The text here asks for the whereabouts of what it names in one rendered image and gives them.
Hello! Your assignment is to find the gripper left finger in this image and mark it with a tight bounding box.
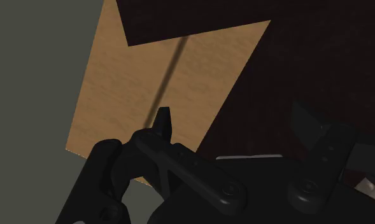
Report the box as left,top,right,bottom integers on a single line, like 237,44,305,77
55,106,248,224

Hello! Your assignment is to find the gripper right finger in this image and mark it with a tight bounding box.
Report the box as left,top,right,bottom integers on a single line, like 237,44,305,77
287,101,375,216

